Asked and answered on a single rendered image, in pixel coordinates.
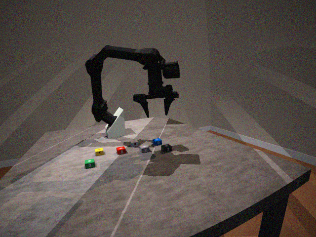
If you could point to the red block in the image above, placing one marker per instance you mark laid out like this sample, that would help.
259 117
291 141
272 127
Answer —
121 150

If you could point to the yellow block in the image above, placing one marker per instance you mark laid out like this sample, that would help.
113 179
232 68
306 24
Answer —
99 151

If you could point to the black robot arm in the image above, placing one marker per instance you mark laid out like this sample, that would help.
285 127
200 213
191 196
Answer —
148 57

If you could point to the green block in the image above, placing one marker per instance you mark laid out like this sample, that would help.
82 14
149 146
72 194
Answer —
90 163

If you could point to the blue block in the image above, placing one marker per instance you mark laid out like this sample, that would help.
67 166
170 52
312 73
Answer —
157 141

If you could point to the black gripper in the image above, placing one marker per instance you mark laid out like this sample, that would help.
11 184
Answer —
141 98

